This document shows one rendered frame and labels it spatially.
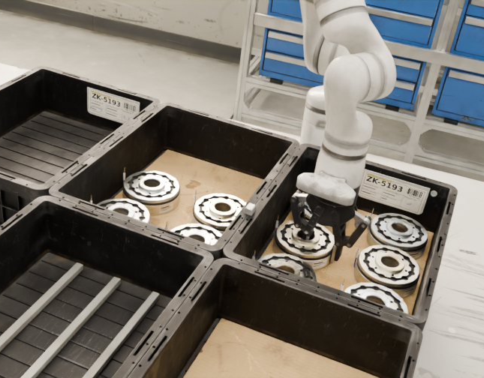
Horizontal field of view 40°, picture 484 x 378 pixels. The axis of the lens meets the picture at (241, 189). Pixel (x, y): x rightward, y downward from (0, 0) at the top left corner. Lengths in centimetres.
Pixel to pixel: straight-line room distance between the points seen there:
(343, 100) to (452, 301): 56
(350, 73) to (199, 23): 318
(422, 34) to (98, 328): 222
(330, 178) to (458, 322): 44
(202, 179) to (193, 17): 284
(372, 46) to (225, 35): 309
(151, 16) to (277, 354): 340
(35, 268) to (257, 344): 37
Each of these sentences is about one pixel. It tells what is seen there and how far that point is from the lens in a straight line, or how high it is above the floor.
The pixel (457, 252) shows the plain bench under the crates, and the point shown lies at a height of 70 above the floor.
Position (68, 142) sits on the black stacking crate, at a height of 83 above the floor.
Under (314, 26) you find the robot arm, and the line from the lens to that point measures 127.
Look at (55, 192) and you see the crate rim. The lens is 107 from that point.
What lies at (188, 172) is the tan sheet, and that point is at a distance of 132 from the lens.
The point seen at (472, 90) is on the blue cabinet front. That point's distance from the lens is 300.
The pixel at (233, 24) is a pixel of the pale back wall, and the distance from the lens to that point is 401.
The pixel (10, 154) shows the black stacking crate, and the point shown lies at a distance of 137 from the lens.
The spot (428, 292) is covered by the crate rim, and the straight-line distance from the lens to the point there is 98.
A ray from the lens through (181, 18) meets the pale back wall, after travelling 412.
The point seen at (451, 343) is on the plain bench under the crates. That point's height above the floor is 70.
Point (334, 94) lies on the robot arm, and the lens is 95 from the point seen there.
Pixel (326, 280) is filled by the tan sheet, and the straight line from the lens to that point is 110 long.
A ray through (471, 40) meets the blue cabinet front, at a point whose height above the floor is 68.
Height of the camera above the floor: 152
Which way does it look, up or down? 33 degrees down
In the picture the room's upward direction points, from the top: 8 degrees clockwise
